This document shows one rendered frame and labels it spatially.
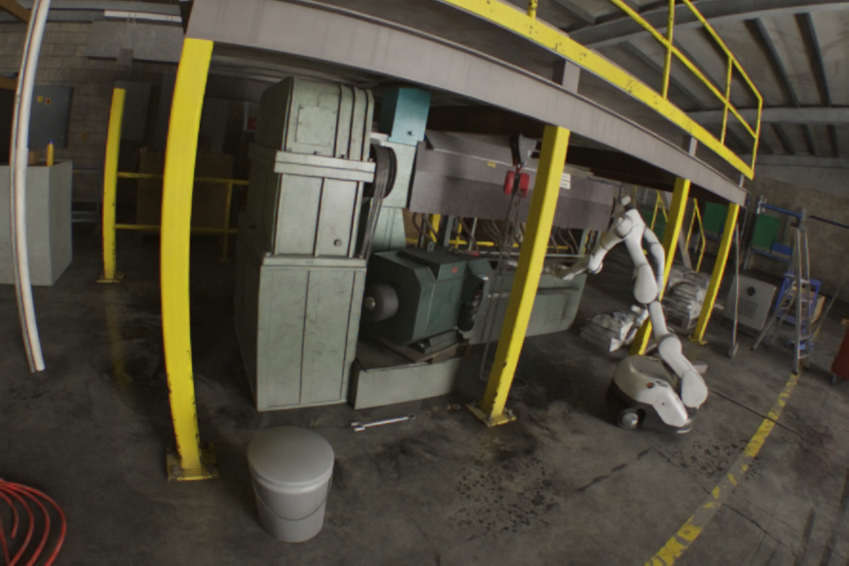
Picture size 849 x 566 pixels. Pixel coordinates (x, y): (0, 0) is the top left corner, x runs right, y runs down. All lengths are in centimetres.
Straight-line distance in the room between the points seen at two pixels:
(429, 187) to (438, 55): 127
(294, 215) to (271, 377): 84
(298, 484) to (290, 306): 96
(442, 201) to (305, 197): 120
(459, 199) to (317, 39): 178
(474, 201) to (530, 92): 122
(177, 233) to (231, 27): 72
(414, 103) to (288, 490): 229
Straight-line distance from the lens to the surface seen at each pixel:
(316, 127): 197
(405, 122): 273
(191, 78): 143
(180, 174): 143
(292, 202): 196
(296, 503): 150
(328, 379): 232
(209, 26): 151
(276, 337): 210
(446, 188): 288
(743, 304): 686
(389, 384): 239
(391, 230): 278
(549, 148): 215
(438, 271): 216
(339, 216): 204
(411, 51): 169
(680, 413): 285
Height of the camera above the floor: 140
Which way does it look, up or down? 12 degrees down
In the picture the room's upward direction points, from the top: 10 degrees clockwise
